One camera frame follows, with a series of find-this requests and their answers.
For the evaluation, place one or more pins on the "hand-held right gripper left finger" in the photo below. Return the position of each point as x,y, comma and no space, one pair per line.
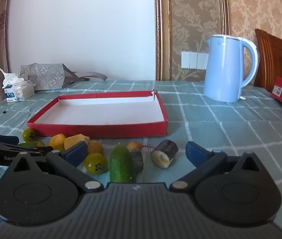
76,153

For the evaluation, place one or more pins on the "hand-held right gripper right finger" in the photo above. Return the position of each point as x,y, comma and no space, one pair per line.
194,153

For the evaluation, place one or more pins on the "cut green cucumber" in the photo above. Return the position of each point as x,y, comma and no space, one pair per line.
31,144

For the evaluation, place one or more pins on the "pale yellow jackfruit piece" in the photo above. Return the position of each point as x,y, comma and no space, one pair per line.
74,139

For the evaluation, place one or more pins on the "green tomato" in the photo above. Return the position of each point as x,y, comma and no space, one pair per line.
28,135
94,163

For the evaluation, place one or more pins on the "brown longan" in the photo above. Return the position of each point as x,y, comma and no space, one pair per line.
134,145
95,147

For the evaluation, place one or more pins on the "orange-yellow jackfruit piece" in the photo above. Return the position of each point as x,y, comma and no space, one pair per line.
57,141

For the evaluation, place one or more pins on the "long dark sugarcane piece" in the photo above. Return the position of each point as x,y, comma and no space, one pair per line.
165,149

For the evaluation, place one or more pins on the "red shallow cardboard box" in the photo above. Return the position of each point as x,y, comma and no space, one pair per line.
98,130

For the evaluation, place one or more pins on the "whole green cucumber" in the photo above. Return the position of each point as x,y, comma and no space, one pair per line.
121,164

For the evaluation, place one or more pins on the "short dark sugarcane piece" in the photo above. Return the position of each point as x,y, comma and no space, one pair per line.
138,160

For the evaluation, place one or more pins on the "green checked tablecloth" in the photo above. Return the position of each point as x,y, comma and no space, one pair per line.
230,129

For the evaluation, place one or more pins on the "tissue pack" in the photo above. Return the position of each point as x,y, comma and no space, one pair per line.
18,92

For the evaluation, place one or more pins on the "grey patterned bag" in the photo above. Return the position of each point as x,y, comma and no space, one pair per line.
43,77

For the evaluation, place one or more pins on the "blue electric kettle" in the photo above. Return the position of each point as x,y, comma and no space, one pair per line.
223,74

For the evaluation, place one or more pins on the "gold framed wallpaper panel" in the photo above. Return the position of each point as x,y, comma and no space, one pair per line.
159,29

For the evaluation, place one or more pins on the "white wall switch panel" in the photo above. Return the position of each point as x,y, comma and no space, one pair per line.
193,59

